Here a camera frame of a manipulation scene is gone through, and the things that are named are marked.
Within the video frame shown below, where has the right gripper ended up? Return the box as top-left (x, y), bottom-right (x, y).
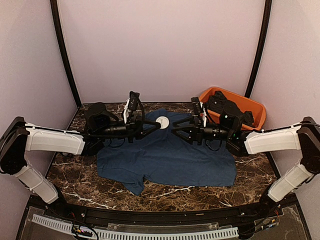
top-left (171, 114), bottom-right (233, 145)

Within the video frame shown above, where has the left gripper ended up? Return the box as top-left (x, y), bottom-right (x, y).
top-left (96, 114), bottom-right (162, 144)

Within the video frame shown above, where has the round yellow grey brooch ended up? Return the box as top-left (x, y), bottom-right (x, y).
top-left (155, 116), bottom-right (170, 130)

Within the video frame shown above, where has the blue t-shirt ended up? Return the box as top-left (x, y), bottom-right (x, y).
top-left (97, 109), bottom-right (237, 196)

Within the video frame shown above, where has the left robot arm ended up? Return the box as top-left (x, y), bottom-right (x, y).
top-left (0, 100), bottom-right (162, 218)

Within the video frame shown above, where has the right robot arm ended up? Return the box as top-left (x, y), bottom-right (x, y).
top-left (172, 97), bottom-right (320, 217)

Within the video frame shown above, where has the black clothing in basin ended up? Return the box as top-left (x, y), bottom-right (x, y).
top-left (207, 90), bottom-right (254, 127)

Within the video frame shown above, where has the orange plastic basin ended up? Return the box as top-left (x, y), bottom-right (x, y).
top-left (198, 87), bottom-right (267, 131)

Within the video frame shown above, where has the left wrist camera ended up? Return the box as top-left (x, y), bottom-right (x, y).
top-left (122, 91), bottom-right (140, 123)

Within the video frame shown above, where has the black front rail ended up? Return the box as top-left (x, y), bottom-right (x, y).
top-left (29, 194), bottom-right (298, 227)

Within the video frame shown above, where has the left black frame post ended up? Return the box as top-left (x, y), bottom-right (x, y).
top-left (50, 0), bottom-right (82, 109)

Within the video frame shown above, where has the black frame post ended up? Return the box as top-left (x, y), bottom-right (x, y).
top-left (50, 0), bottom-right (82, 109)
top-left (244, 0), bottom-right (273, 98)

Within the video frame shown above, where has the white slotted cable duct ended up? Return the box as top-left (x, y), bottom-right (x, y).
top-left (31, 214), bottom-right (239, 240)

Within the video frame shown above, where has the right black frame post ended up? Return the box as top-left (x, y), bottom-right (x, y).
top-left (244, 0), bottom-right (273, 98)

